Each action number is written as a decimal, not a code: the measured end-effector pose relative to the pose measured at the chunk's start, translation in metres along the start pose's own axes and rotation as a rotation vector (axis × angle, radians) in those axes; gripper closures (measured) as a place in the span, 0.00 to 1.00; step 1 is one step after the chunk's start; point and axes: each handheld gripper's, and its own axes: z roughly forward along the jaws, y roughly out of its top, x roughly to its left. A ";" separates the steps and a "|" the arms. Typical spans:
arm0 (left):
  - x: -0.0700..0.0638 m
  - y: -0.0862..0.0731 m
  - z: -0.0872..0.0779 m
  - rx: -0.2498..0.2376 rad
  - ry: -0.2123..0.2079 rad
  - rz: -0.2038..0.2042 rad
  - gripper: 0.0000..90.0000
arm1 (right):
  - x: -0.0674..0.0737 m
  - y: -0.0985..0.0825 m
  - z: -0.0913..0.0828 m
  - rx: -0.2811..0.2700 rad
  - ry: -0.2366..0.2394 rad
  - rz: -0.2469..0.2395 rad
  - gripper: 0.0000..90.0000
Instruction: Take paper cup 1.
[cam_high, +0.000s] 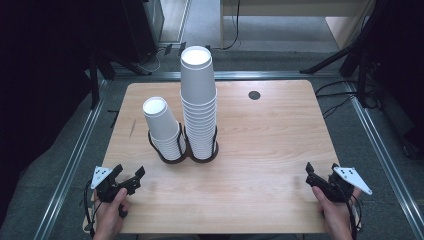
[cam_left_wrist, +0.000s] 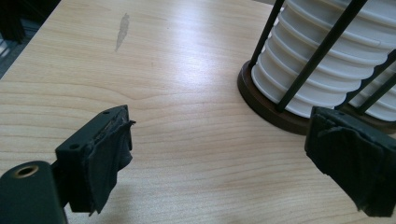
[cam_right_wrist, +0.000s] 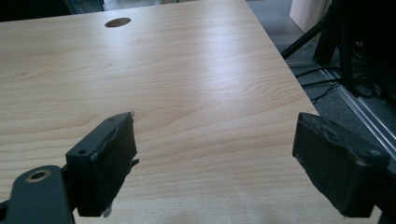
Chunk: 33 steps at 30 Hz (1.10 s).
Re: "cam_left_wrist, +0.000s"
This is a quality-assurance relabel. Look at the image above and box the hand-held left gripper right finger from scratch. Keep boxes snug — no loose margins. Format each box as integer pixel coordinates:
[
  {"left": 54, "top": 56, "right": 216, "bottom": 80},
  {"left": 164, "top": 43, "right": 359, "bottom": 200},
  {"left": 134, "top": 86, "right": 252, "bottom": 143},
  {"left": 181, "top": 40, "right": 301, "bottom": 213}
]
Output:
[{"left": 304, "top": 105, "right": 396, "bottom": 218}]

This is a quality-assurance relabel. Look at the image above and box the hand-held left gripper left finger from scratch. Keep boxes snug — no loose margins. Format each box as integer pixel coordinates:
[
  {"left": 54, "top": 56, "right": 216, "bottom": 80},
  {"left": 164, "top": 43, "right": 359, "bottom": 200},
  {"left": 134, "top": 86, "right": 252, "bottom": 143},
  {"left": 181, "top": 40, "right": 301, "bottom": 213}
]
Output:
[{"left": 55, "top": 105, "right": 136, "bottom": 217}]

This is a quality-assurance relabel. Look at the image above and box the single white paper cup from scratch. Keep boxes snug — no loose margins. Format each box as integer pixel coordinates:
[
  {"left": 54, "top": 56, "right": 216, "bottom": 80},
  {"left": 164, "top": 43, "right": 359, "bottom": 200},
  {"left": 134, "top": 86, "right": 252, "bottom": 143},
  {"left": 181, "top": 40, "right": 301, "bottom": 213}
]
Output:
[{"left": 345, "top": 50, "right": 396, "bottom": 123}]

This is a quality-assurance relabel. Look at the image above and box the tall stack of white paper cups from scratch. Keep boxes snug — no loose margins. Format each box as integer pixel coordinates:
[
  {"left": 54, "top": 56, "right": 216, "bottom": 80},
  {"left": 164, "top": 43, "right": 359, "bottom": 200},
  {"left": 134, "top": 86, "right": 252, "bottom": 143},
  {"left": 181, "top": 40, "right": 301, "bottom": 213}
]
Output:
[{"left": 250, "top": 0, "right": 396, "bottom": 119}]

